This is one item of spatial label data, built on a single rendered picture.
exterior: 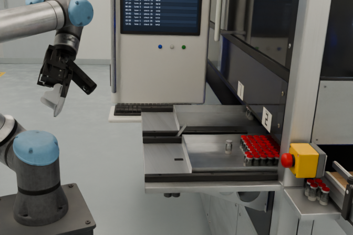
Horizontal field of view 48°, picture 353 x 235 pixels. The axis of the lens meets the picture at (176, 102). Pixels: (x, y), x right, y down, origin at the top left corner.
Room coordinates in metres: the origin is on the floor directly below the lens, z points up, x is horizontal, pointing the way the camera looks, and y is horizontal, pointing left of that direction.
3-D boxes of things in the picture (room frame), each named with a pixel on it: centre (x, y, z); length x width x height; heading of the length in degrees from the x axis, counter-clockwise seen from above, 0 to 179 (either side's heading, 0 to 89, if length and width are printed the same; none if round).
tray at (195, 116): (1.56, -0.17, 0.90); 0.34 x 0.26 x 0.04; 96
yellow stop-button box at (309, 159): (0.99, -0.35, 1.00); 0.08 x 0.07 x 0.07; 96
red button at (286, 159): (0.98, -0.31, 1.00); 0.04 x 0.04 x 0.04; 6
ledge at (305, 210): (0.98, -0.40, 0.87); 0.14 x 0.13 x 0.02; 96
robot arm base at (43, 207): (1.01, 0.38, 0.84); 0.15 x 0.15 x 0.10
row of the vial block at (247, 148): (1.23, -0.25, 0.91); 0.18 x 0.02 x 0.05; 6
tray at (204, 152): (1.22, -0.21, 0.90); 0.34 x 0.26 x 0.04; 96
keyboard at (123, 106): (1.89, 0.11, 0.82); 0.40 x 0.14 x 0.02; 96
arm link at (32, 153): (1.01, 0.39, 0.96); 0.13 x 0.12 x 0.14; 49
